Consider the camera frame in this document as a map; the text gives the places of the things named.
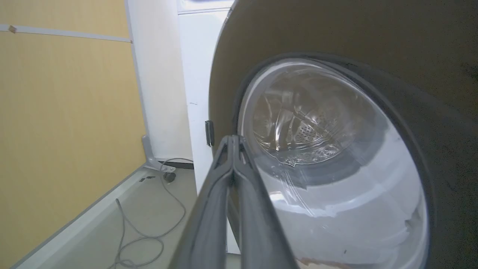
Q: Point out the black door latch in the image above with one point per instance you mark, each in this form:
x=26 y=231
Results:
x=209 y=133

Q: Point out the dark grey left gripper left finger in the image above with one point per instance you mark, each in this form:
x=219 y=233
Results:
x=209 y=224

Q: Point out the white washing machine body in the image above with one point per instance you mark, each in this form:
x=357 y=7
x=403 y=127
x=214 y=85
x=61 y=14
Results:
x=198 y=93

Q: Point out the grey metal partition foot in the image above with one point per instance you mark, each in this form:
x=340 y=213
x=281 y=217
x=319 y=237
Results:
x=154 y=158

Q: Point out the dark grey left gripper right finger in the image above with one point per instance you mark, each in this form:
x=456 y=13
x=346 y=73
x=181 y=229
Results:
x=257 y=228

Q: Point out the dark round washing machine door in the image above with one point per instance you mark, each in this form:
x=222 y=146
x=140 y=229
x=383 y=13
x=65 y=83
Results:
x=336 y=149

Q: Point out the grey partition frame strip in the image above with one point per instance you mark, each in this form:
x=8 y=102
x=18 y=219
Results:
x=63 y=33

